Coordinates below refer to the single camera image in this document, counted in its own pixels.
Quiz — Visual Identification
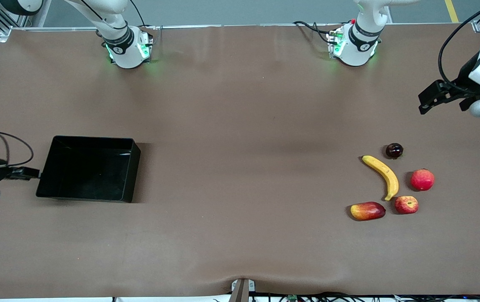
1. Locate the black rectangular plastic box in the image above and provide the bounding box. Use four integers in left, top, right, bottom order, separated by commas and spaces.
36, 135, 141, 204

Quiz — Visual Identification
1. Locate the yellow banana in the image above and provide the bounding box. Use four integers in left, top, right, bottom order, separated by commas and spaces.
361, 155, 400, 201

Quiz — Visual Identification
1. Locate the small red yellow apple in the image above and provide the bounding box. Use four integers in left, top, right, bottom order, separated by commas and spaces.
394, 196, 419, 215

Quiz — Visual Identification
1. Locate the yellow floor tape strip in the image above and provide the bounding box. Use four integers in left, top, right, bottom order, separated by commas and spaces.
444, 0, 459, 23

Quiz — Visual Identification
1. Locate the round red peach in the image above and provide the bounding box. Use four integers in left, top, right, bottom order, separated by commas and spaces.
410, 169, 435, 192

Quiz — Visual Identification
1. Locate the red yellow mango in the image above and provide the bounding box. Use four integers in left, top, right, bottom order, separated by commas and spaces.
350, 201, 386, 221

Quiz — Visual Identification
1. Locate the brown table cover sheet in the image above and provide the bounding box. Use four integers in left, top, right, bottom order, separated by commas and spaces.
0, 23, 480, 299

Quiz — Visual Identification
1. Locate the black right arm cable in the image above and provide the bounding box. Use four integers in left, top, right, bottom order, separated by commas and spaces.
0, 130, 35, 169

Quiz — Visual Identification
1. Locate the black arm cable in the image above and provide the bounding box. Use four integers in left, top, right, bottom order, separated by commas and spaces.
0, 130, 35, 169
437, 0, 480, 91

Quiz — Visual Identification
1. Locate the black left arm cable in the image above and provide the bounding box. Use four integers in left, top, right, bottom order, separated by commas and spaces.
437, 0, 480, 91

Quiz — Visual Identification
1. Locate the black left base cable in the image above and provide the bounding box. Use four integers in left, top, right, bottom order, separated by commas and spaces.
293, 20, 337, 45

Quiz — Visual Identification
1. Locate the black base cable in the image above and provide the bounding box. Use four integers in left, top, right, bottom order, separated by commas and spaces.
293, 20, 337, 45
128, 0, 157, 42

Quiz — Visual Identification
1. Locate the black right base cable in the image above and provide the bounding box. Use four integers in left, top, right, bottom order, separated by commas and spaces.
128, 0, 157, 42

